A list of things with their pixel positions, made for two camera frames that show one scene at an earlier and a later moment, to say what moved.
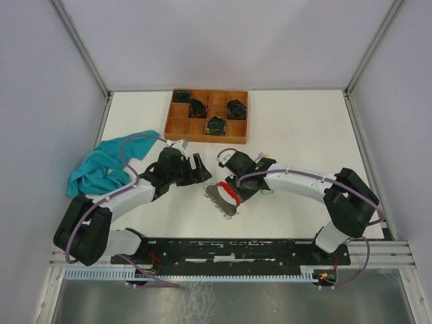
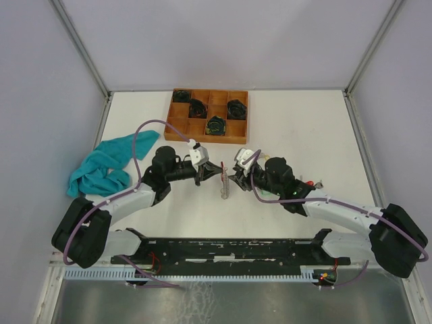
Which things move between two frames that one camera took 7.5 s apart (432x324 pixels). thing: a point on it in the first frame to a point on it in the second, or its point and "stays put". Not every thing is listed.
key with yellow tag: x=261 y=155 stays put
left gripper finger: x=200 y=165 to x=210 y=169
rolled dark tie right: x=236 y=110 stays put
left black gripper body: x=183 y=171 stays put
